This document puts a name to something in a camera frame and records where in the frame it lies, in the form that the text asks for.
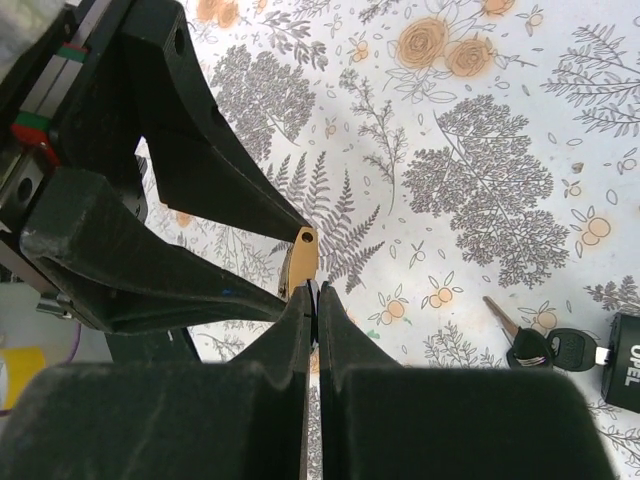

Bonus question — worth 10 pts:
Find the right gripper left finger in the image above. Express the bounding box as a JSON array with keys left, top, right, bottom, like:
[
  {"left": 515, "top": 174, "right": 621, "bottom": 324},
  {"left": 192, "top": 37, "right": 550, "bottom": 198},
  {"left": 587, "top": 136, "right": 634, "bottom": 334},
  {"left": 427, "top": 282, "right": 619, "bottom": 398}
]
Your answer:
[{"left": 1, "top": 287, "right": 311, "bottom": 479}]

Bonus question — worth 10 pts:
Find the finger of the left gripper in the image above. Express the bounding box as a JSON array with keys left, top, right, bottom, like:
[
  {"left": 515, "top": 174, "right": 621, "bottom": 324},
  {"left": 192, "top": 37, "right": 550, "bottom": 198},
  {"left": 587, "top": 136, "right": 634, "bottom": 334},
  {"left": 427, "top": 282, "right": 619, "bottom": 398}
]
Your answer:
[
  {"left": 120, "top": 1, "right": 308, "bottom": 242},
  {"left": 20, "top": 168, "right": 285, "bottom": 334}
]

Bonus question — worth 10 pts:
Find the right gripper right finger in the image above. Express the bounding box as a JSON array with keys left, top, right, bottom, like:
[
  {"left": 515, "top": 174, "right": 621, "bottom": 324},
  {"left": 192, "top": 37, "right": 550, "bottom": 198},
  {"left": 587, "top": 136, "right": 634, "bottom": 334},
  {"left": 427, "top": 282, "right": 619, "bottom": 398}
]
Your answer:
[{"left": 317, "top": 285, "right": 614, "bottom": 479}]

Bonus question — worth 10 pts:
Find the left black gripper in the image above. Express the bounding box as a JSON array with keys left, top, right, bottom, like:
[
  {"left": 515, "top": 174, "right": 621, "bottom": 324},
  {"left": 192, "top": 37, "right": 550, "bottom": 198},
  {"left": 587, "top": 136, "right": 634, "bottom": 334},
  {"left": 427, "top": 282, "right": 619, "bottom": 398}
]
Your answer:
[{"left": 1, "top": 1, "right": 147, "bottom": 280}]

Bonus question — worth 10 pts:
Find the brass padlock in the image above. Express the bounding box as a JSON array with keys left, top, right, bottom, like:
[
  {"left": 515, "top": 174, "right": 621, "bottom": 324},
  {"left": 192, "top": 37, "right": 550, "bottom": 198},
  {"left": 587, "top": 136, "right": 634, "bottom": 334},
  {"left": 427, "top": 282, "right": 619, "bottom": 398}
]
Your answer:
[{"left": 278, "top": 227, "right": 319, "bottom": 301}]

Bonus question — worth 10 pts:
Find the black-headed key bunch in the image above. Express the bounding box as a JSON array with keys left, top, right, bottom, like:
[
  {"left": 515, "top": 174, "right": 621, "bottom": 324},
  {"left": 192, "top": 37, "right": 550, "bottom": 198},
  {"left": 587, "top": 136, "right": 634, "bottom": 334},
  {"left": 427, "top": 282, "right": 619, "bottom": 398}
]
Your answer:
[{"left": 482, "top": 296, "right": 612, "bottom": 372}]

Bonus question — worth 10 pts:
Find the orange black padlock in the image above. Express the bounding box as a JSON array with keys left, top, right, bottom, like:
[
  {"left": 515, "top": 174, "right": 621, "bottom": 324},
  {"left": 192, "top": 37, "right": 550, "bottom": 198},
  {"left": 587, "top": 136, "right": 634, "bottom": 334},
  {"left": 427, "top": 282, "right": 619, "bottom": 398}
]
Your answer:
[{"left": 601, "top": 312, "right": 639, "bottom": 413}]

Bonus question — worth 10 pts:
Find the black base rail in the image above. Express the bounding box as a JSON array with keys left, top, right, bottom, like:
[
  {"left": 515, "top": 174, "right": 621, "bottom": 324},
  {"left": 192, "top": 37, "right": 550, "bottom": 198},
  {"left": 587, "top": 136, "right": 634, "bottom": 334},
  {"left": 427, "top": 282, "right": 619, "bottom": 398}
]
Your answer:
[{"left": 105, "top": 328, "right": 201, "bottom": 363}]

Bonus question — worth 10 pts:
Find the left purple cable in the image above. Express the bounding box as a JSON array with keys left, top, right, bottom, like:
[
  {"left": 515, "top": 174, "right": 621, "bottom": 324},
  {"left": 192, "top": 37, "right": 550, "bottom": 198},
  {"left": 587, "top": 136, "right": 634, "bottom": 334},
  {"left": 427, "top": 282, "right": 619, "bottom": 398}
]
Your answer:
[{"left": 0, "top": 319, "right": 84, "bottom": 416}]

